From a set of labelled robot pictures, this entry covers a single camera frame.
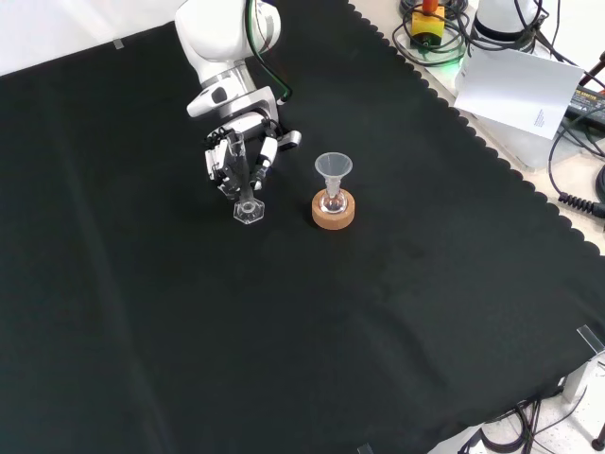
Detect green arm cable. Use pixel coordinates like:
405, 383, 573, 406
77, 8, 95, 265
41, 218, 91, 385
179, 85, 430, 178
249, 0, 290, 98

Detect black coiled cable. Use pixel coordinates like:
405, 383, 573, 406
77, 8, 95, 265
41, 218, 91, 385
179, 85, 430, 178
547, 120, 605, 217

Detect black power adapter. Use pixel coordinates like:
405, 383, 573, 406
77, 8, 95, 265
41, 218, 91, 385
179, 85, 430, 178
565, 84, 605, 127

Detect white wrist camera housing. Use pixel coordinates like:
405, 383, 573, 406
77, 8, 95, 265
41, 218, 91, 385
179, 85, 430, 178
185, 84, 233, 119

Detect black scalloped cloth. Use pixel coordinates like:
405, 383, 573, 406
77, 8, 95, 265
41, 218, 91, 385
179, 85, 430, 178
0, 0, 605, 454

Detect yellow stop button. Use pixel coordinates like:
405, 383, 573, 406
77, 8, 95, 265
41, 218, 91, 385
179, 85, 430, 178
409, 0, 447, 48

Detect black looped cable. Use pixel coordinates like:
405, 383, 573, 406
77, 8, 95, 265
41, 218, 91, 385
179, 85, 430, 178
391, 0, 474, 66

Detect pale board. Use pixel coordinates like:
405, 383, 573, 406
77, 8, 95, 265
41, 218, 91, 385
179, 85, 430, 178
453, 40, 586, 172

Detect black tripod leg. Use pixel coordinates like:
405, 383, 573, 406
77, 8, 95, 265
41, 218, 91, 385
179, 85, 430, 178
578, 48, 605, 89

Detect cork ring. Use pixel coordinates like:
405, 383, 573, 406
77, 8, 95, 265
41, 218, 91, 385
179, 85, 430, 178
311, 188, 356, 231

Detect black cable bundle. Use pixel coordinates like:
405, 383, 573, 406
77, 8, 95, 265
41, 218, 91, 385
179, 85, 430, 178
457, 398, 571, 454

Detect clear round-bottom flask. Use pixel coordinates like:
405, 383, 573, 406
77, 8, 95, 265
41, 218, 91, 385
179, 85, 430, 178
319, 186, 350, 214

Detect clear plastic funnel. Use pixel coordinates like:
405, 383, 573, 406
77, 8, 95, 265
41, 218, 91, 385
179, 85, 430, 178
314, 151, 354, 200

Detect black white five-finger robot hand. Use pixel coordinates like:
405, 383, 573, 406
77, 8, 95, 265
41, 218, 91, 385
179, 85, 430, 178
202, 109, 303, 198

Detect clear glass graduated cylinder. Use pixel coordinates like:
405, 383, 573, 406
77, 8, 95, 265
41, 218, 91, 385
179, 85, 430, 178
227, 131, 267, 226

